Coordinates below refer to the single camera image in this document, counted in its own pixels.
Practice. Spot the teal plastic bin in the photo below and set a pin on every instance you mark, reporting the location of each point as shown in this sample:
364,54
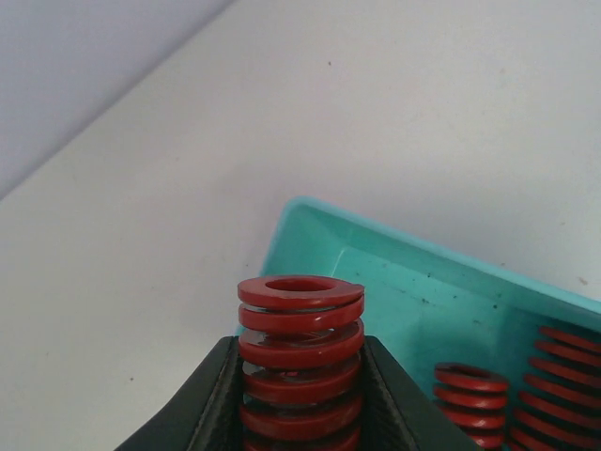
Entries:
424,303

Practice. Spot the long red spring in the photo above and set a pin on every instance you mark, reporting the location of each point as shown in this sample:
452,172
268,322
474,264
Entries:
559,408

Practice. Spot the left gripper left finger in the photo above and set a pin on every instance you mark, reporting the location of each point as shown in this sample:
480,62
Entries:
204,412

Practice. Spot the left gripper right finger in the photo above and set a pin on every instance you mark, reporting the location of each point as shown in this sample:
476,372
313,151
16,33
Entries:
396,414

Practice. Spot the short red spring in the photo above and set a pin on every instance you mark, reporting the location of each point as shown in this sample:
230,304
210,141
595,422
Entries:
475,400

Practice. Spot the large red spring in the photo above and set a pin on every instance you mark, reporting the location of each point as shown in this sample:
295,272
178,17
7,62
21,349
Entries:
300,347

